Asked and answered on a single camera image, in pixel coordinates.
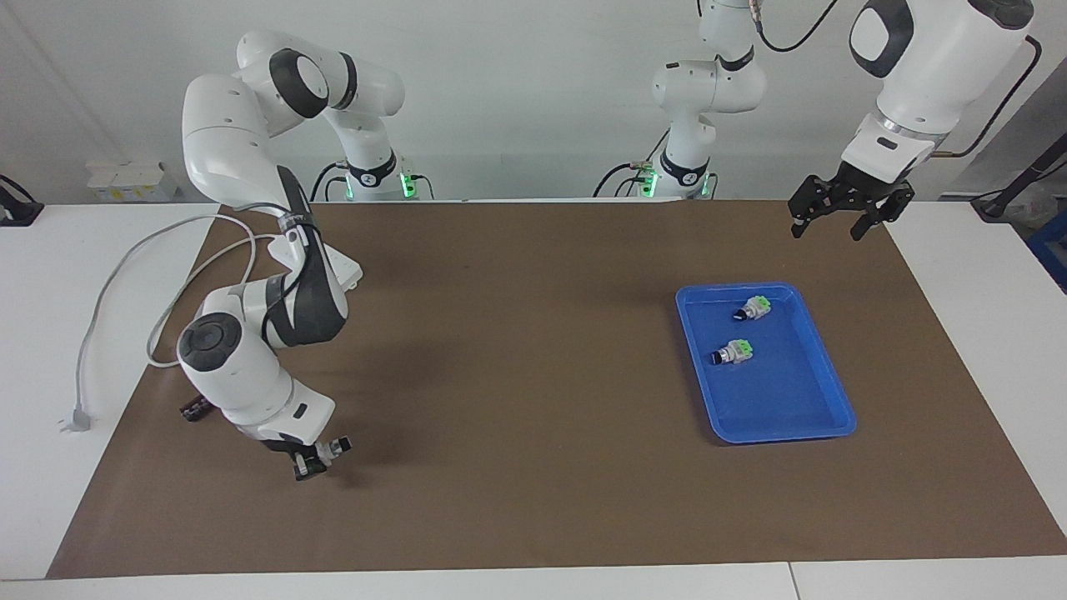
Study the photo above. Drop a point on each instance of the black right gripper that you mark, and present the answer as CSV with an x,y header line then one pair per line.
x,y
288,446

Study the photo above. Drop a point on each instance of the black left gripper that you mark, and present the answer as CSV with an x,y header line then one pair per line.
x,y
859,187

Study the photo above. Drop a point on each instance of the orange white rotary switch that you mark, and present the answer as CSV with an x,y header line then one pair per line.
x,y
337,450

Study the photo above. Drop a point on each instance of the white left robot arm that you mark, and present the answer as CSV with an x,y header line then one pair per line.
x,y
934,58

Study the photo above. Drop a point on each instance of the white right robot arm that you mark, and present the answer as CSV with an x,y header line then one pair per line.
x,y
225,125

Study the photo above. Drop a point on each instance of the black terminal block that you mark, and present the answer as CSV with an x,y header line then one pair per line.
x,y
193,410

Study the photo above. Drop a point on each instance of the black stand pole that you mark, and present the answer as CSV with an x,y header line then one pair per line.
x,y
1021,179

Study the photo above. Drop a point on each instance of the white power strip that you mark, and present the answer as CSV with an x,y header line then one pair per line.
x,y
346,268

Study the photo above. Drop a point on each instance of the blue crate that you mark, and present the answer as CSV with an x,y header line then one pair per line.
x,y
1052,250

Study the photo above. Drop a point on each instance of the blue plastic tray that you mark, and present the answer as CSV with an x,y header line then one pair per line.
x,y
775,400

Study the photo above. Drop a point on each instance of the brown table mat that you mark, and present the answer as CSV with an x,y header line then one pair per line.
x,y
517,417

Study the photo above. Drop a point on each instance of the white cardboard box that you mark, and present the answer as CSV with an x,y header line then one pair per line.
x,y
133,183

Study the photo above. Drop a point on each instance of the green white rotary switch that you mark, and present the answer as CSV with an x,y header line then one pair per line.
x,y
735,352
754,307

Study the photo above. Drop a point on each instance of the black clamp mount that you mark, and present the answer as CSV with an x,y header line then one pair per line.
x,y
21,212

